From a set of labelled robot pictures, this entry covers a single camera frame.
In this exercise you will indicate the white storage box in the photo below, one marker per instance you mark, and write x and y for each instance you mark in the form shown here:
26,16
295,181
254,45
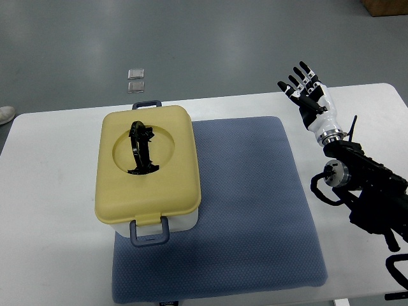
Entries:
176,223

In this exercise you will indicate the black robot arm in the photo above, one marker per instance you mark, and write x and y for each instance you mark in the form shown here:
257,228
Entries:
375,196

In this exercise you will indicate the white sneaker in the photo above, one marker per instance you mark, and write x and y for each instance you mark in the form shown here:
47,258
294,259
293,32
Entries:
7,113

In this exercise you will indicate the upper floor outlet plate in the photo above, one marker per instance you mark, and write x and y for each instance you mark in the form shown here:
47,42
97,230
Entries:
135,73

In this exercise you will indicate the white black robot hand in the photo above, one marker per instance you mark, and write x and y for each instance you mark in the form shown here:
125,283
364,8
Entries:
315,104

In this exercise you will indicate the brown cardboard box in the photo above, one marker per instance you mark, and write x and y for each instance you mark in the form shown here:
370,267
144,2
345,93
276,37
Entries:
385,8

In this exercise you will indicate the yellow box lid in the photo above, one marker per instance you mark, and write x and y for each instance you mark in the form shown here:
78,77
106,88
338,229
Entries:
147,169

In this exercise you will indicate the blue grey cushion mat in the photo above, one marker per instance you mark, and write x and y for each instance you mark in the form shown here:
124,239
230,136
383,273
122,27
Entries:
255,231

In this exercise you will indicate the black table edge label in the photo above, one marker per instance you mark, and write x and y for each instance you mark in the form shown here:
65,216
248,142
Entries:
396,296

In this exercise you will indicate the lower floor outlet plate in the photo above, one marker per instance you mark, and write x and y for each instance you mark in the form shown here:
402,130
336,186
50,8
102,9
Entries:
136,87

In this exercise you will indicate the floor outlet plate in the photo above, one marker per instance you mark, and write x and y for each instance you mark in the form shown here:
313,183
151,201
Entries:
135,73
136,87

